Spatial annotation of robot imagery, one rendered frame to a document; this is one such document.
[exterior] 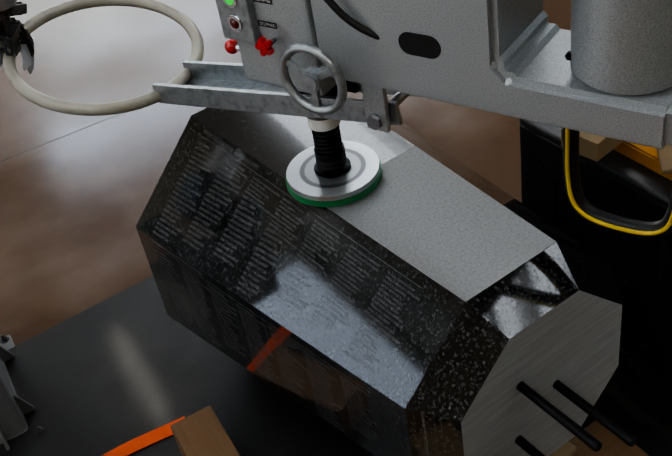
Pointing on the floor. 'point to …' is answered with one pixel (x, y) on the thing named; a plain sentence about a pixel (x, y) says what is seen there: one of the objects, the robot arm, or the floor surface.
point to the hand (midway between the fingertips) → (19, 66)
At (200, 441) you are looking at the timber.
